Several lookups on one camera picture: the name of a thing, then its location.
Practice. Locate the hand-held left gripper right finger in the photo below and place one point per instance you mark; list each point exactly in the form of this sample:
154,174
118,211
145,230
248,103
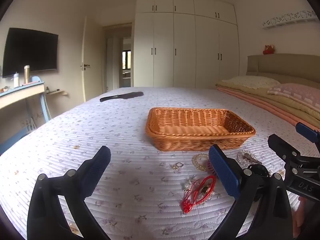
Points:
222,170

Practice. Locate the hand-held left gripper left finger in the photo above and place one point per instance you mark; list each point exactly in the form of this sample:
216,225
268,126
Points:
98,166

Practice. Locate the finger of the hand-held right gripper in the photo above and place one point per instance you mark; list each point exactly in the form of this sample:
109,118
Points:
282,147
308,132

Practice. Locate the brown wicker basket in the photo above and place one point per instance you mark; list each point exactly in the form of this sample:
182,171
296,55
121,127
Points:
190,130

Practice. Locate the floral quilted bed cover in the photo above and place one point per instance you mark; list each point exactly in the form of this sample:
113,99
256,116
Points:
87,130

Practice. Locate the pink patterned pillow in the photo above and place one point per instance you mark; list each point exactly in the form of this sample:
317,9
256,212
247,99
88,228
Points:
297,91

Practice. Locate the pink folded blanket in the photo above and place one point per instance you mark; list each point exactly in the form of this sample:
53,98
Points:
262,106

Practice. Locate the beige folded quilt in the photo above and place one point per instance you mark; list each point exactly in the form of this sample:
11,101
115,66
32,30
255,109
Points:
270,98

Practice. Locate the beige padded headboard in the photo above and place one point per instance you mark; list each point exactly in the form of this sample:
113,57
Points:
282,66

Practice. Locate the cream floral pillow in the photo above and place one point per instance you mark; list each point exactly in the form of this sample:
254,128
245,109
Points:
250,82

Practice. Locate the black hairbrush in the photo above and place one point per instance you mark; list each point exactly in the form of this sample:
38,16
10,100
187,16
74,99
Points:
120,96

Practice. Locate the red plush toy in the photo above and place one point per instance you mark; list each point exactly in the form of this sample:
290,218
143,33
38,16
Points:
268,49

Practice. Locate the blue and white desk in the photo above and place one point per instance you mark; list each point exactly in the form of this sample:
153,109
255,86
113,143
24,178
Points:
22,93

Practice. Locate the white room door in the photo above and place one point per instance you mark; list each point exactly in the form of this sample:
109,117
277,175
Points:
92,55

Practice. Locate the small white bottle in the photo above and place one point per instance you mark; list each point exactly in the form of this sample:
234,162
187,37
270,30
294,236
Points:
16,80

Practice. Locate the white built-in wardrobe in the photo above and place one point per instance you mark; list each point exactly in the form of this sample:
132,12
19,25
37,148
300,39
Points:
185,50

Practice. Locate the white carved wall shelf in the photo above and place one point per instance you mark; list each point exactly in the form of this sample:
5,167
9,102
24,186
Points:
290,20

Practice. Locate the black wall television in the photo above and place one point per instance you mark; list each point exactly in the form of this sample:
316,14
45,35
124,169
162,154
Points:
30,50

